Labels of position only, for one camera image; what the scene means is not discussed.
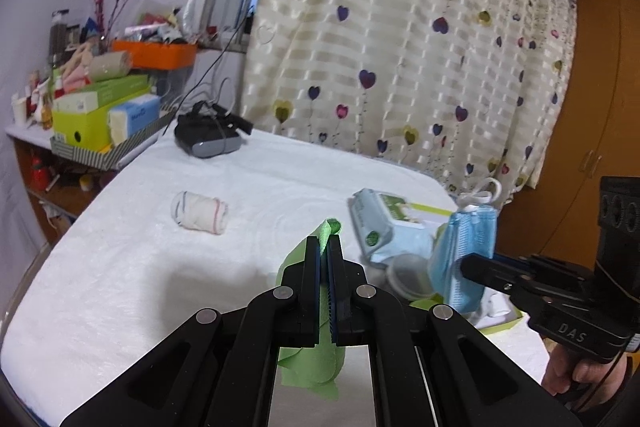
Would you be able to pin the blue tissue pack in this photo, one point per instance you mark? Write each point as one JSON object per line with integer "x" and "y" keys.
{"x": 135, "y": 117}

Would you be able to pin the lime green file box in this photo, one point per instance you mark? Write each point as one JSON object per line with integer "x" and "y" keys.
{"x": 80, "y": 127}

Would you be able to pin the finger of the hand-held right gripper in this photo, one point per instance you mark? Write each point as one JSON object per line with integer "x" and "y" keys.
{"x": 487, "y": 274}
{"x": 515, "y": 262}

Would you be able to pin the wooden wardrobe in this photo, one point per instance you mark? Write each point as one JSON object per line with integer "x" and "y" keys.
{"x": 590, "y": 82}

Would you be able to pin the person's right hand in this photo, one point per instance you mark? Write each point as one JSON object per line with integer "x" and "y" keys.
{"x": 575, "y": 372}

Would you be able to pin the bright green cloth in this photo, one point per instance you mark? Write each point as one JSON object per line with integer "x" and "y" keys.
{"x": 310, "y": 367}

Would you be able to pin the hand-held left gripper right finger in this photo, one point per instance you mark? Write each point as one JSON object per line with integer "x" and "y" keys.
{"x": 336, "y": 302}

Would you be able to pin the white box with green edge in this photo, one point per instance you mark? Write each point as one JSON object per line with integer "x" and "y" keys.
{"x": 502, "y": 326}

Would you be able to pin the white cup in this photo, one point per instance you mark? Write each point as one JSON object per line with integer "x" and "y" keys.
{"x": 20, "y": 112}

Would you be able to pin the pile of assorted packets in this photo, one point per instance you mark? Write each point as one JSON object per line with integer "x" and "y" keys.
{"x": 165, "y": 27}

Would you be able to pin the heart print curtain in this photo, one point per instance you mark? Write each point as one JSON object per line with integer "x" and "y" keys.
{"x": 400, "y": 32}

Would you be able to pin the white rolled sock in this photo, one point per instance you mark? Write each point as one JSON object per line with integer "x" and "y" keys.
{"x": 197, "y": 212}

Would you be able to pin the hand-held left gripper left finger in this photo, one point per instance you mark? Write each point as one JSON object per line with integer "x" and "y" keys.
{"x": 312, "y": 302}

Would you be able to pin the red bottle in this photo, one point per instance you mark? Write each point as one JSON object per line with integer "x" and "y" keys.
{"x": 39, "y": 174}

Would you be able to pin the beige paper roll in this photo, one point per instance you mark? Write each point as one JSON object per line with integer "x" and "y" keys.
{"x": 110, "y": 66}

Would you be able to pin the clear jar with grey lid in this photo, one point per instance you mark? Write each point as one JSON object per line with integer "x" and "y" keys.
{"x": 407, "y": 274}

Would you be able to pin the wet wipes pack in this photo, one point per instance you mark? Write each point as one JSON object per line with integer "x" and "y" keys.
{"x": 380, "y": 222}

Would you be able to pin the orange box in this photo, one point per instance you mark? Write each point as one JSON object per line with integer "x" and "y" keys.
{"x": 155, "y": 54}

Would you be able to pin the dark tall bottle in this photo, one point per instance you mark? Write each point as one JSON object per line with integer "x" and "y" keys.
{"x": 58, "y": 34}

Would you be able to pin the black grey headset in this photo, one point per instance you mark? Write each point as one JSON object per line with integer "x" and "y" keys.
{"x": 210, "y": 147}

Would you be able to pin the striped cardboard tray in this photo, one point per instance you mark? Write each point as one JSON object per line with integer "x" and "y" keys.
{"x": 120, "y": 157}

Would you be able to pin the blue face masks bundle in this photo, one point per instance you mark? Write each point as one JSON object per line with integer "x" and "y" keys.
{"x": 465, "y": 237}

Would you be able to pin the wooden shelf cabinet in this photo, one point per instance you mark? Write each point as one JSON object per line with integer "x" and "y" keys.
{"x": 65, "y": 202}

